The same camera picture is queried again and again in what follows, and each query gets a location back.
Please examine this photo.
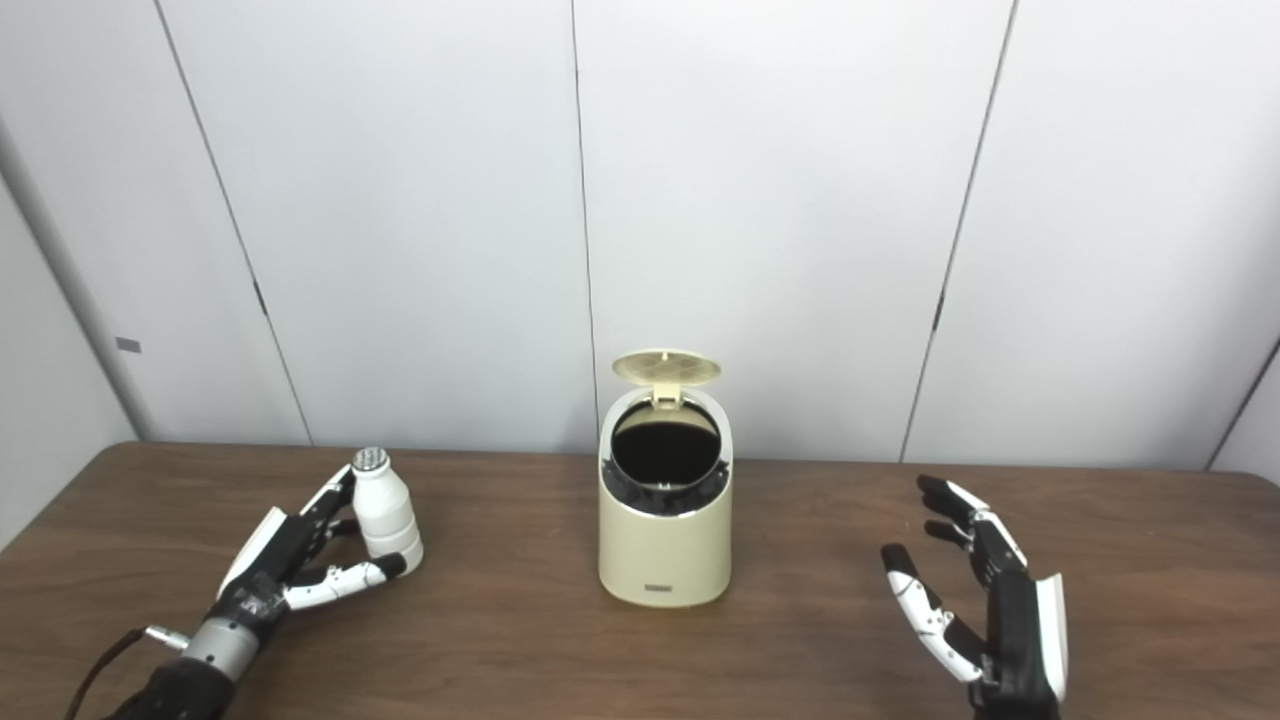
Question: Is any cream-colored lidded bin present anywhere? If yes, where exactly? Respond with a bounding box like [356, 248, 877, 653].
[598, 349, 734, 608]

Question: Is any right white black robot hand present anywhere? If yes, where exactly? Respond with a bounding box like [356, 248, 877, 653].
[880, 474, 1069, 720]

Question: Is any small white plastic bottle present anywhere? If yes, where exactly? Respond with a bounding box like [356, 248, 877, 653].
[351, 447, 424, 574]

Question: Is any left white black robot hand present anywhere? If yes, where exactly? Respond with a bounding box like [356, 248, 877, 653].
[205, 465, 409, 641]

